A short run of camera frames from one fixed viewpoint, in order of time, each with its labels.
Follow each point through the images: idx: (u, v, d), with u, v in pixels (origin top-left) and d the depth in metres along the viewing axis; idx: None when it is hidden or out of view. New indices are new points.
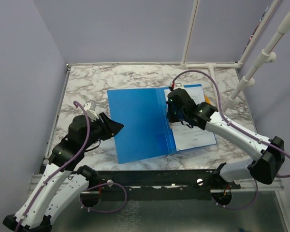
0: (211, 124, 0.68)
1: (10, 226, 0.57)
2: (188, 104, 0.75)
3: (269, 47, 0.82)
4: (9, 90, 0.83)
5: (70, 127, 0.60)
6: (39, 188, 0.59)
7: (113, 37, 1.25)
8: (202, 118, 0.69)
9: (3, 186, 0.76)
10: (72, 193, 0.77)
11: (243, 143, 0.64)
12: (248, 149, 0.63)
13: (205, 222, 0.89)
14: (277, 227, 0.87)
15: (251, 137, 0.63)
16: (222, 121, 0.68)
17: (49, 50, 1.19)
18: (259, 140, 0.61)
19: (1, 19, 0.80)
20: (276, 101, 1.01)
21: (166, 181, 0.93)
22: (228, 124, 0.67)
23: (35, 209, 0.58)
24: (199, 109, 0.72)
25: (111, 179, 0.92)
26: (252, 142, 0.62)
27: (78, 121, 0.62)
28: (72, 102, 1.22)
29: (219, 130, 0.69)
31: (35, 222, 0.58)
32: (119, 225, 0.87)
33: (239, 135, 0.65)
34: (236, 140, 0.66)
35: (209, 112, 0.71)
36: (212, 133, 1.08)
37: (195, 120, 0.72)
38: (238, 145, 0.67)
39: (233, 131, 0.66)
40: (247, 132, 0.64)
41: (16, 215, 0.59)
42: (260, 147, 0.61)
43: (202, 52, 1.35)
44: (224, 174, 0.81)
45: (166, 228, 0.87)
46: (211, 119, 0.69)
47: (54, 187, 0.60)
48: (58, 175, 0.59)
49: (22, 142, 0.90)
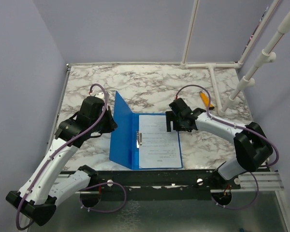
0: (198, 122, 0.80)
1: (14, 204, 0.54)
2: (184, 109, 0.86)
3: (269, 47, 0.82)
4: (9, 91, 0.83)
5: (84, 102, 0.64)
6: (44, 164, 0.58)
7: (113, 36, 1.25)
8: (193, 119, 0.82)
9: (2, 186, 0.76)
10: (75, 185, 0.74)
11: (223, 131, 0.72)
12: (228, 136, 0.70)
13: (205, 222, 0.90)
14: (277, 227, 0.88)
15: (227, 124, 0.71)
16: (207, 117, 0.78)
17: (49, 50, 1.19)
18: (234, 126, 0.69)
19: (0, 18, 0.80)
20: (277, 101, 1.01)
21: (166, 180, 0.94)
22: (211, 118, 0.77)
23: (40, 183, 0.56)
24: (191, 113, 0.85)
25: (111, 179, 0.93)
26: (229, 129, 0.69)
27: (92, 99, 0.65)
28: (73, 102, 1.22)
29: (205, 125, 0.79)
31: (41, 198, 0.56)
32: (119, 225, 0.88)
33: (218, 125, 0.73)
34: (219, 131, 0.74)
35: (199, 113, 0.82)
36: (179, 157, 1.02)
37: (188, 121, 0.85)
38: (221, 135, 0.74)
39: (214, 123, 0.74)
40: (225, 121, 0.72)
41: (21, 191, 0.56)
42: (235, 131, 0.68)
43: (203, 52, 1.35)
44: (222, 171, 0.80)
45: (165, 228, 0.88)
46: (198, 117, 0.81)
47: (60, 163, 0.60)
48: (65, 150, 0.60)
49: (21, 142, 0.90)
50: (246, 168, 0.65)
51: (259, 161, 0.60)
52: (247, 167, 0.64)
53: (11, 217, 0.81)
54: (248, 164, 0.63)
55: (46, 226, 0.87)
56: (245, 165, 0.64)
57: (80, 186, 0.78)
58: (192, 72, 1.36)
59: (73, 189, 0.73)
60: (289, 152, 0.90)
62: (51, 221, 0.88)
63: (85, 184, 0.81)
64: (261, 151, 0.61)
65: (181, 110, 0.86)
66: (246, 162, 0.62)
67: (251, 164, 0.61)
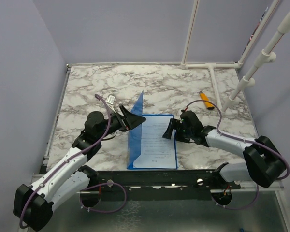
0: (209, 138, 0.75)
1: (22, 197, 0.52)
2: (196, 124, 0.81)
3: (269, 46, 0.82)
4: (9, 91, 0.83)
5: (85, 123, 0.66)
6: (60, 165, 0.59)
7: (113, 37, 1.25)
8: (204, 136, 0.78)
9: (2, 186, 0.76)
10: (74, 186, 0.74)
11: (233, 147, 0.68)
12: (238, 151, 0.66)
13: (205, 222, 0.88)
14: (277, 227, 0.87)
15: (236, 139, 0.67)
16: (216, 134, 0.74)
17: (49, 50, 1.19)
18: (243, 140, 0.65)
19: (0, 19, 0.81)
20: (277, 101, 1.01)
21: (166, 180, 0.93)
22: (221, 134, 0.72)
23: (54, 180, 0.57)
24: (202, 130, 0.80)
25: (111, 179, 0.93)
26: (238, 143, 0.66)
27: (92, 118, 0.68)
28: (73, 102, 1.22)
29: (216, 142, 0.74)
31: (50, 195, 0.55)
32: (119, 225, 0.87)
33: (228, 140, 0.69)
34: (229, 147, 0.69)
35: (210, 131, 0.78)
36: (175, 158, 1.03)
37: (199, 139, 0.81)
38: (232, 152, 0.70)
39: (224, 139, 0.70)
40: (234, 136, 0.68)
41: (32, 185, 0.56)
42: (244, 145, 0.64)
43: (202, 52, 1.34)
44: (224, 173, 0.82)
45: (166, 228, 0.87)
46: (208, 134, 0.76)
47: (73, 167, 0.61)
48: (80, 156, 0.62)
49: (21, 142, 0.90)
50: (258, 183, 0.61)
51: (272, 176, 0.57)
52: (260, 182, 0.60)
53: (11, 218, 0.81)
54: (260, 179, 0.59)
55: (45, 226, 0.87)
56: (258, 180, 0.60)
57: (79, 188, 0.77)
58: (192, 72, 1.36)
59: (73, 191, 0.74)
60: (289, 152, 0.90)
62: (50, 221, 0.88)
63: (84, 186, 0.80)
64: (274, 166, 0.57)
65: (193, 124, 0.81)
66: (259, 177, 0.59)
67: (263, 179, 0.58)
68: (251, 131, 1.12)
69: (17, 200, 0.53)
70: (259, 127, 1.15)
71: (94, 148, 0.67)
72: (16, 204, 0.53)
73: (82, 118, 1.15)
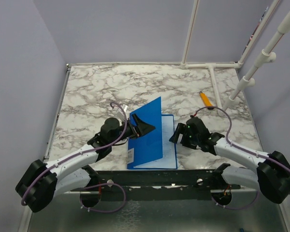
0: (217, 147, 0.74)
1: (35, 171, 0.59)
2: (203, 132, 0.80)
3: (269, 46, 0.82)
4: (9, 91, 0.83)
5: (101, 127, 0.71)
6: (74, 153, 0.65)
7: (113, 37, 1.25)
8: (211, 144, 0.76)
9: (2, 186, 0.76)
10: (73, 181, 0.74)
11: (245, 160, 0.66)
12: (251, 165, 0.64)
13: (205, 222, 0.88)
14: (277, 227, 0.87)
15: (248, 152, 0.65)
16: (226, 143, 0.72)
17: (49, 51, 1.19)
18: (256, 154, 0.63)
19: (1, 19, 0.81)
20: (277, 101, 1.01)
21: (166, 181, 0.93)
22: (231, 144, 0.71)
23: (66, 165, 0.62)
24: (210, 137, 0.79)
25: (111, 179, 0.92)
26: (251, 158, 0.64)
27: (108, 123, 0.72)
28: (73, 102, 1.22)
29: (226, 152, 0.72)
31: (59, 177, 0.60)
32: (119, 225, 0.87)
33: (239, 153, 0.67)
34: (240, 159, 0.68)
35: (218, 138, 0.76)
36: (175, 158, 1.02)
37: (207, 147, 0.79)
38: (243, 164, 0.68)
39: (235, 151, 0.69)
40: (246, 149, 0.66)
41: (47, 163, 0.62)
42: (257, 161, 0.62)
43: (202, 52, 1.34)
44: (227, 177, 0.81)
45: (166, 228, 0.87)
46: (217, 142, 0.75)
47: (84, 161, 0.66)
48: (92, 153, 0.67)
49: (21, 142, 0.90)
50: (274, 200, 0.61)
51: (284, 193, 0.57)
52: (272, 197, 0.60)
53: (11, 218, 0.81)
54: (273, 195, 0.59)
55: (45, 226, 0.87)
56: (271, 196, 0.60)
57: (79, 184, 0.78)
58: (192, 72, 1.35)
59: (72, 185, 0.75)
60: (289, 152, 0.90)
62: (50, 221, 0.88)
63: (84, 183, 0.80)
64: (286, 181, 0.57)
65: (200, 132, 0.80)
66: (271, 194, 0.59)
67: (276, 195, 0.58)
68: (251, 131, 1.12)
69: (28, 174, 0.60)
70: (259, 127, 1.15)
71: (104, 150, 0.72)
72: (26, 177, 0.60)
73: (82, 118, 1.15)
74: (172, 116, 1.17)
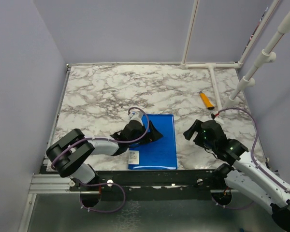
0: (239, 163, 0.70)
1: (74, 136, 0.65)
2: (220, 138, 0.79)
3: (269, 47, 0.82)
4: (9, 91, 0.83)
5: (126, 125, 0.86)
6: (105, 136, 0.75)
7: (113, 37, 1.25)
8: (232, 155, 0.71)
9: (2, 186, 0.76)
10: (85, 167, 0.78)
11: (269, 190, 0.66)
12: (275, 196, 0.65)
13: (206, 222, 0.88)
14: (277, 227, 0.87)
15: (277, 184, 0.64)
16: (251, 163, 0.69)
17: (49, 51, 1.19)
18: (286, 190, 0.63)
19: (1, 20, 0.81)
20: (277, 101, 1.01)
21: (166, 181, 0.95)
22: (257, 166, 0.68)
23: (99, 142, 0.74)
24: (230, 146, 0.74)
25: (111, 179, 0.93)
26: (279, 190, 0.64)
27: (133, 123, 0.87)
28: (73, 102, 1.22)
29: (247, 170, 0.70)
31: None
32: (119, 225, 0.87)
33: (266, 180, 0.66)
34: (263, 185, 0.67)
35: (239, 150, 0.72)
36: (175, 158, 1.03)
37: (225, 155, 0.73)
38: (263, 188, 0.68)
39: (261, 176, 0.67)
40: (274, 178, 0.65)
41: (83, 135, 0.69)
42: (286, 196, 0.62)
43: (202, 52, 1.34)
44: (230, 182, 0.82)
45: (166, 228, 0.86)
46: (240, 158, 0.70)
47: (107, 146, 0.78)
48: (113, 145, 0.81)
49: (22, 142, 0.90)
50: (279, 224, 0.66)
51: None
52: (282, 224, 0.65)
53: (11, 218, 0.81)
54: (285, 224, 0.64)
55: (45, 226, 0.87)
56: (280, 222, 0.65)
57: (84, 178, 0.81)
58: (192, 72, 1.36)
59: (82, 171, 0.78)
60: (289, 152, 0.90)
62: (50, 220, 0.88)
63: (87, 178, 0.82)
64: None
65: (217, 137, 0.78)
66: (285, 223, 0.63)
67: (288, 225, 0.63)
68: (251, 131, 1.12)
69: (66, 138, 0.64)
70: (259, 127, 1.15)
71: (122, 147, 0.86)
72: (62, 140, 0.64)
73: (82, 118, 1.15)
74: (172, 116, 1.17)
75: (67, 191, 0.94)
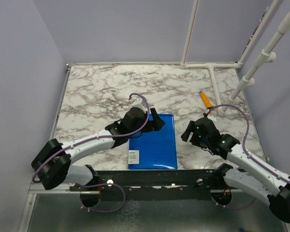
0: (232, 155, 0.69)
1: (50, 149, 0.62)
2: (213, 133, 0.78)
3: (269, 46, 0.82)
4: (9, 91, 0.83)
5: (127, 113, 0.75)
6: (92, 137, 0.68)
7: (113, 37, 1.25)
8: (224, 148, 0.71)
9: (2, 186, 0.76)
10: (78, 172, 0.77)
11: (262, 178, 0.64)
12: (268, 184, 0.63)
13: (206, 222, 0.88)
14: (277, 226, 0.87)
15: (268, 171, 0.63)
16: (242, 153, 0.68)
17: (49, 50, 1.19)
18: (278, 176, 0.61)
19: (1, 20, 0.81)
20: (277, 100, 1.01)
21: (166, 180, 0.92)
22: (248, 157, 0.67)
23: (81, 147, 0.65)
24: (222, 140, 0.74)
25: (111, 179, 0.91)
26: (270, 178, 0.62)
27: (135, 111, 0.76)
28: (73, 102, 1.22)
29: (239, 163, 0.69)
31: (74, 158, 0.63)
32: (119, 225, 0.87)
33: (257, 169, 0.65)
34: (256, 175, 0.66)
35: (231, 143, 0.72)
36: (175, 158, 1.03)
37: (218, 150, 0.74)
38: (257, 179, 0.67)
39: (253, 165, 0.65)
40: (266, 166, 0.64)
41: (63, 143, 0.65)
42: (278, 183, 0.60)
43: (202, 52, 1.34)
44: (230, 180, 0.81)
45: (166, 228, 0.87)
46: (232, 150, 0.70)
47: (98, 145, 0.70)
48: (108, 139, 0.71)
49: (22, 142, 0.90)
50: (279, 217, 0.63)
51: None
52: (280, 215, 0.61)
53: (11, 218, 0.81)
54: (282, 214, 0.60)
55: (45, 226, 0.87)
56: (279, 214, 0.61)
57: (79, 180, 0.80)
58: (192, 72, 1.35)
59: (75, 177, 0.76)
60: (289, 152, 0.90)
62: (50, 221, 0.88)
63: (85, 180, 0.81)
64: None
65: (210, 133, 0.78)
66: (282, 212, 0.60)
67: (286, 215, 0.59)
68: (251, 131, 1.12)
69: (45, 151, 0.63)
70: (259, 127, 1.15)
71: (121, 138, 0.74)
72: (42, 155, 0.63)
73: (82, 118, 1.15)
74: (172, 116, 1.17)
75: (67, 191, 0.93)
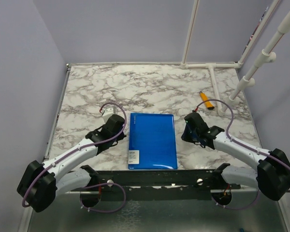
0: (217, 142, 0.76)
1: (32, 172, 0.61)
2: (201, 125, 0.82)
3: (269, 47, 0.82)
4: (9, 91, 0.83)
5: (110, 118, 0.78)
6: (73, 150, 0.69)
7: (113, 37, 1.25)
8: (210, 137, 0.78)
9: (2, 186, 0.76)
10: (71, 181, 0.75)
11: (245, 156, 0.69)
12: (251, 162, 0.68)
13: (205, 222, 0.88)
14: (277, 226, 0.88)
15: (249, 149, 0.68)
16: (225, 138, 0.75)
17: (49, 50, 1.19)
18: (257, 151, 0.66)
19: (1, 20, 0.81)
20: (277, 100, 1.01)
21: (166, 180, 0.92)
22: (231, 139, 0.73)
23: (64, 163, 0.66)
24: (208, 131, 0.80)
25: (111, 179, 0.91)
26: (251, 154, 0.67)
27: (116, 116, 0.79)
28: (73, 102, 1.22)
29: (224, 147, 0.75)
31: (59, 175, 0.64)
32: (119, 225, 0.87)
33: (239, 149, 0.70)
34: (240, 155, 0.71)
35: (216, 132, 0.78)
36: (175, 158, 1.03)
37: (205, 140, 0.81)
38: (242, 159, 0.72)
39: (236, 146, 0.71)
40: (246, 145, 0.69)
41: (44, 163, 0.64)
42: (258, 158, 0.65)
43: (203, 52, 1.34)
44: (227, 176, 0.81)
45: (166, 228, 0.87)
46: (216, 137, 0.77)
47: (83, 155, 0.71)
48: (91, 147, 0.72)
49: (21, 142, 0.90)
50: (268, 195, 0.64)
51: (282, 188, 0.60)
52: (268, 193, 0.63)
53: (10, 219, 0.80)
54: (269, 190, 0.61)
55: (45, 226, 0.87)
56: (268, 191, 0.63)
57: (77, 183, 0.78)
58: (192, 72, 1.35)
59: (69, 184, 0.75)
60: (289, 152, 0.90)
62: (50, 221, 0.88)
63: (83, 182, 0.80)
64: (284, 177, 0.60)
65: (197, 125, 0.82)
66: (268, 188, 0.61)
67: (272, 189, 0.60)
68: (251, 131, 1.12)
69: (27, 176, 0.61)
70: (259, 127, 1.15)
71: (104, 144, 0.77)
72: (25, 179, 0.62)
73: (82, 118, 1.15)
74: (172, 116, 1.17)
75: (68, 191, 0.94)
